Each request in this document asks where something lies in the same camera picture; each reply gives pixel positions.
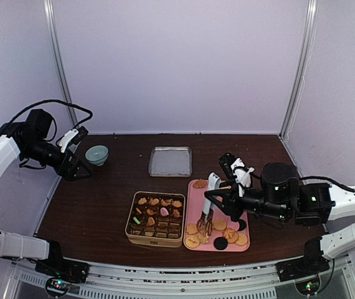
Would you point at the pink round cookie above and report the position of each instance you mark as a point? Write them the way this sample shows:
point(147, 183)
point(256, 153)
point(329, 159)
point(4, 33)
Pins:
point(164, 212)

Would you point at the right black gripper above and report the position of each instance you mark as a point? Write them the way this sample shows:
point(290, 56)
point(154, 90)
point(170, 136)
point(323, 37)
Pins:
point(230, 197)

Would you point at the black sandwich cookie right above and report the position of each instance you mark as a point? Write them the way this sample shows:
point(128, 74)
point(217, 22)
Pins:
point(242, 225)

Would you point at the green round cookie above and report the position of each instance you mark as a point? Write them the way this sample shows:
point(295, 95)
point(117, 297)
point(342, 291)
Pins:
point(136, 221)

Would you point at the black sandwich cookie bottom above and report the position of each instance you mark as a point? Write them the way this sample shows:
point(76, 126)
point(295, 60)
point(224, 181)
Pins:
point(220, 243)

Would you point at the gold cookie tin box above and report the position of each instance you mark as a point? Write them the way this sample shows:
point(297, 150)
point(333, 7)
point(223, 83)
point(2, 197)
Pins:
point(156, 230)

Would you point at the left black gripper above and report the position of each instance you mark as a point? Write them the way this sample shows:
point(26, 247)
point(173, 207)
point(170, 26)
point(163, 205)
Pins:
point(68, 174)

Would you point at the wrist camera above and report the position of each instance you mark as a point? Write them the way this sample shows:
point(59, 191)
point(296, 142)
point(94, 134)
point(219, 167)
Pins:
point(72, 137)
point(235, 169)

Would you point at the swirl butter cookie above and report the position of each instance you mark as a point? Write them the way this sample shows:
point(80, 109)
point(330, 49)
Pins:
point(230, 235)

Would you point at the black sandwich cookie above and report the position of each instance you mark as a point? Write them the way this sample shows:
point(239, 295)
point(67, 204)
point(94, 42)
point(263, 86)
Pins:
point(242, 225)
point(220, 243)

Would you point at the metal tongs white handle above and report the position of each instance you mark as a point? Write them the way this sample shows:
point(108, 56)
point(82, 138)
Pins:
point(204, 224)

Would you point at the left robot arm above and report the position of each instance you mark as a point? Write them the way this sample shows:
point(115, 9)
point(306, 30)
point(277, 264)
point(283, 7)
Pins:
point(29, 163)

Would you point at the light blue ceramic bowl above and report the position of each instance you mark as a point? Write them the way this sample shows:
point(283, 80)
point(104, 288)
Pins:
point(97, 155)

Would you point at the clock face round cookie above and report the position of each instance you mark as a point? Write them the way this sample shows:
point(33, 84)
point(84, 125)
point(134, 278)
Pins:
point(192, 241)

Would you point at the right aluminium frame post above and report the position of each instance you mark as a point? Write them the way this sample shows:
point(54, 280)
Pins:
point(299, 80)

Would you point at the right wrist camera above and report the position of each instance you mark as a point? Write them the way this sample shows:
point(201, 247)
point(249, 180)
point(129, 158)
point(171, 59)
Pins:
point(235, 169)

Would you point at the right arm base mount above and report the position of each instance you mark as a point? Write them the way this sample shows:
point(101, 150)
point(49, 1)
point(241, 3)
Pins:
point(299, 268)

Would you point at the silver tin lid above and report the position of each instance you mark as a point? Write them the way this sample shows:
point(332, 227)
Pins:
point(170, 161)

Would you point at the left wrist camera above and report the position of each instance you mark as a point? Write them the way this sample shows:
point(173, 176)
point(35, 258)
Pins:
point(72, 137)

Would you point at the pink plastic tray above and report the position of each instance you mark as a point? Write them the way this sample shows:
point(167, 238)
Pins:
point(195, 202)

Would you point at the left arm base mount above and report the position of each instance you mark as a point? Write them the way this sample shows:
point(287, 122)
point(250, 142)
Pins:
point(69, 270)

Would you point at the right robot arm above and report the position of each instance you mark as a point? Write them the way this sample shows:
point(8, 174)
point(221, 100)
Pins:
point(282, 196)

